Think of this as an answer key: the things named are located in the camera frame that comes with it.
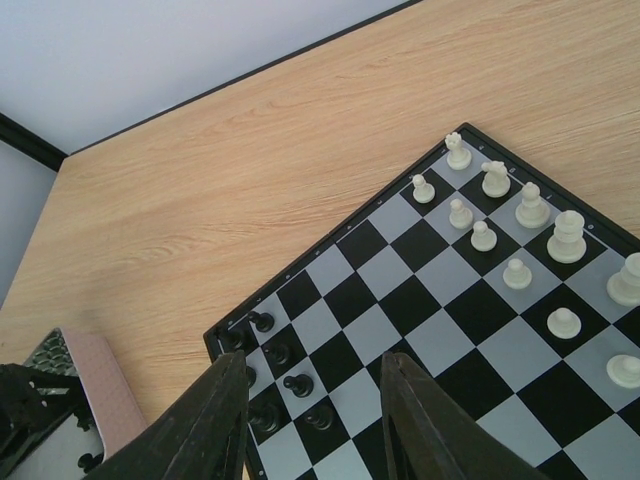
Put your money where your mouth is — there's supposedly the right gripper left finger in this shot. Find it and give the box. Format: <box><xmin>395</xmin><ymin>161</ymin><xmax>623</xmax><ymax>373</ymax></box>
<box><xmin>87</xmin><ymin>351</ymin><xmax>248</xmax><ymax>479</ymax></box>

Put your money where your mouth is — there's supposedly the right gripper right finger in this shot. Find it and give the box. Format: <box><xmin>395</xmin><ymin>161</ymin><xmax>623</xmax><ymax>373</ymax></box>
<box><xmin>380</xmin><ymin>352</ymin><xmax>545</xmax><ymax>480</ymax></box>

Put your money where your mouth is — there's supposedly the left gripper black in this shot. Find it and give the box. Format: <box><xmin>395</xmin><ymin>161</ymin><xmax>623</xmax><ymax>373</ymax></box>
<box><xmin>1</xmin><ymin>364</ymin><xmax>86</xmax><ymax>450</ymax></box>

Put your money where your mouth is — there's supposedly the black rook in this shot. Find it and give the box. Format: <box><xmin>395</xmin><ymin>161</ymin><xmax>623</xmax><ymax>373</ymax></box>
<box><xmin>219</xmin><ymin>329</ymin><xmax>252</xmax><ymax>352</ymax></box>

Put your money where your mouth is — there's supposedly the black pawn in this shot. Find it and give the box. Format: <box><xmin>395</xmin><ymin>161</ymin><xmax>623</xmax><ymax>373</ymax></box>
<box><xmin>247</xmin><ymin>311</ymin><xmax>275</xmax><ymax>333</ymax></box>
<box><xmin>264</xmin><ymin>344</ymin><xmax>291</xmax><ymax>365</ymax></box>
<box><xmin>283</xmin><ymin>373</ymin><xmax>314</xmax><ymax>398</ymax></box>

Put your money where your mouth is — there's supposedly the pink tin with black pieces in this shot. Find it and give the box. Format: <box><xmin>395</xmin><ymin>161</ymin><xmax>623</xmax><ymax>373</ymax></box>
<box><xmin>1</xmin><ymin>328</ymin><xmax>147</xmax><ymax>479</ymax></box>

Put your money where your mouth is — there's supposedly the black pieces pile in tin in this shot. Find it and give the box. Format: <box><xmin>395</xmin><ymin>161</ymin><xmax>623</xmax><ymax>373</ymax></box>
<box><xmin>74</xmin><ymin>416</ymin><xmax>104</xmax><ymax>474</ymax></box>

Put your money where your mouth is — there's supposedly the black grey chess board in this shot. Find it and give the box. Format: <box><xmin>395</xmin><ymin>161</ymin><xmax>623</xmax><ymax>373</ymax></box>
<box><xmin>204</xmin><ymin>124</ymin><xmax>639</xmax><ymax>479</ymax></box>

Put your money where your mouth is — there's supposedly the white pawn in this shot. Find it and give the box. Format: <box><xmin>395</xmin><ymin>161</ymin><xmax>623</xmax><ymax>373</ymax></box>
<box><xmin>449</xmin><ymin>198</ymin><xmax>474</xmax><ymax>230</ymax></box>
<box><xmin>470</xmin><ymin>221</ymin><xmax>497</xmax><ymax>252</ymax></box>
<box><xmin>411</xmin><ymin>174</ymin><xmax>435</xmax><ymax>204</ymax></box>
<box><xmin>606</xmin><ymin>354</ymin><xmax>640</xmax><ymax>389</ymax></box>
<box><xmin>502</xmin><ymin>258</ymin><xmax>532</xmax><ymax>290</ymax></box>
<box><xmin>546</xmin><ymin>307</ymin><xmax>582</xmax><ymax>340</ymax></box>

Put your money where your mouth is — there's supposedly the white queen piece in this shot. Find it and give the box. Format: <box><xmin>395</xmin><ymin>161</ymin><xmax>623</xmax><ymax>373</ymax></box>
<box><xmin>546</xmin><ymin>210</ymin><xmax>587</xmax><ymax>264</ymax></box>

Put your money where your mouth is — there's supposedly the white bishop far side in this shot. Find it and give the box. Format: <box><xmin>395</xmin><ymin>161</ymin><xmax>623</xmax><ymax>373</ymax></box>
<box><xmin>515</xmin><ymin>182</ymin><xmax>550</xmax><ymax>229</ymax></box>

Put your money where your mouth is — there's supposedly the white king piece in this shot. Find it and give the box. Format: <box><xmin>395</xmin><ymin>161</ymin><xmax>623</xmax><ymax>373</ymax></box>
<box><xmin>606</xmin><ymin>252</ymin><xmax>640</xmax><ymax>307</ymax></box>

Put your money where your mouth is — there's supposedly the white knight far side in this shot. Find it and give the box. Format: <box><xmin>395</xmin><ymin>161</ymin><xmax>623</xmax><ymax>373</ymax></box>
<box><xmin>481</xmin><ymin>161</ymin><xmax>511</xmax><ymax>198</ymax></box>

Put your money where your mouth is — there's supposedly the white rook far corner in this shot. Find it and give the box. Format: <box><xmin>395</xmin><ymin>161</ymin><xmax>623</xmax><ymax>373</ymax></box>
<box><xmin>445</xmin><ymin>132</ymin><xmax>472</xmax><ymax>171</ymax></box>

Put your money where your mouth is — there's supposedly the black aluminium frame rail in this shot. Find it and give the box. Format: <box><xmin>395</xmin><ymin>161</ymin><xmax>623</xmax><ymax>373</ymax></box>
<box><xmin>0</xmin><ymin>113</ymin><xmax>68</xmax><ymax>172</ymax></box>

